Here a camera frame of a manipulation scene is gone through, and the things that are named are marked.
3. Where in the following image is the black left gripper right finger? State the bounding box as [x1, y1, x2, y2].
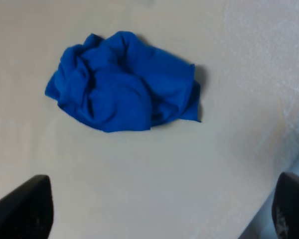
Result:
[272, 172, 299, 239]

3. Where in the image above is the crumpled blue cloth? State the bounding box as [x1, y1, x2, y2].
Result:
[45, 31, 200, 132]

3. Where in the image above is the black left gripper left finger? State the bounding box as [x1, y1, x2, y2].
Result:
[0, 175, 54, 239]

